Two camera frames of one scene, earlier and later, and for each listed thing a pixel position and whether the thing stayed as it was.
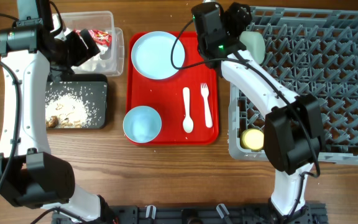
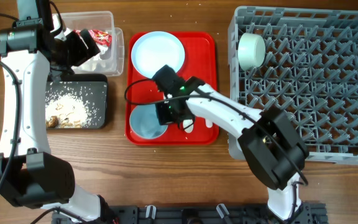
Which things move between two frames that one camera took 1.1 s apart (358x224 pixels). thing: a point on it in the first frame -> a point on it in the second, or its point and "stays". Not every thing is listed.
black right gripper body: x=241 y=15 -> x=162 y=115
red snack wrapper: x=99 y=37 stays
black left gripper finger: x=92 y=47 stays
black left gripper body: x=71 y=50 stays
